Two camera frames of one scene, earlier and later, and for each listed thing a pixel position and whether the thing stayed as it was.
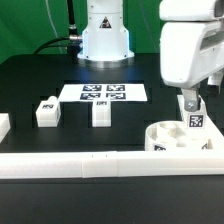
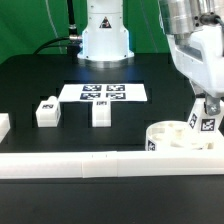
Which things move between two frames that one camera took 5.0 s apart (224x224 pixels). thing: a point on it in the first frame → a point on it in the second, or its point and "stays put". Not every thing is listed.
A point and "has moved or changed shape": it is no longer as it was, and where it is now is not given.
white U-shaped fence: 116,163 stays put
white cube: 196,122 has moved or changed shape
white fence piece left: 4,126 stays put
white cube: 48,114 stays put
